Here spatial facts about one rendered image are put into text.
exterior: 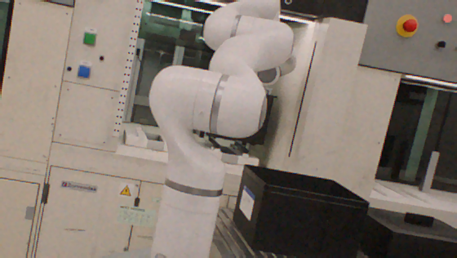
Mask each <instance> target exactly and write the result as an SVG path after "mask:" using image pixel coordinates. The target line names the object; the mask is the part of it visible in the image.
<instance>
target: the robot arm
mask: <svg viewBox="0 0 457 258"><path fill-rule="evenodd" d="M202 33H203V35H202V36H203V38H204V40H205V43H206V45H207V46H209V47H210V48H211V49H213V50H215V51H216V52H215V54H214V55H213V57H212V59H211V63H210V64H209V71H206V70H201V69H197V68H193V67H188V66H183V65H173V66H169V67H167V68H165V69H164V70H163V71H162V72H160V73H159V74H158V75H157V76H156V77H155V79H154V80H153V81H152V86H151V89H150V93H149V103H150V108H151V110H152V113H153V117H154V119H155V121H156V123H157V125H158V127H159V128H161V130H162V134H163V135H164V138H165V140H166V145H167V149H168V163H167V170H166V179H165V183H164V188H163V192H162V200H160V205H159V209H158V217H157V222H156V226H155V230H154V236H153V244H152V249H151V252H150V253H143V254H139V255H138V256H135V257H134V258H209V256H210V252H211V244H212V240H213V236H214V232H215V224H216V220H217V215H218V211H219V207H220V199H221V195H222V191H223V187H224V178H225V165H224V163H223V162H222V161H221V160H220V159H219V158H218V157H216V156H215V155H214V154H213V153H210V152H209V151H207V149H206V148H204V147H203V146H202V145H200V144H199V143H198V141H197V140H196V138H194V136H193V129H196V130H200V131H207V132H211V134H216V135H219V136H227V137H232V138H247V137H249V136H253V135H254V133H256V132H257V131H258V130H259V129H260V128H261V127H262V126H263V123H264V120H265V115H266V109H267V99H266V95H265V91H264V87H268V86H272V85H273V84H274V83H275V82H276V81H277V80H278V78H280V77H283V76H284V75H286V74H288V73H290V72H292V71H293V70H295V68H296V65H297V52H296V49H295V35H294V33H293V31H292V29H291V28H290V27H289V26H287V24H284V23H282V22H280V0H241V1H237V2H231V3H229V4H226V5H224V6H223V7H221V8H219V9H217V10H216V11H214V12H213V13H212V14H211V15H210V17H209V18H208V19H207V20H206V22H205V23H204V26H203V31H202ZM263 86H264V87H263Z"/></svg>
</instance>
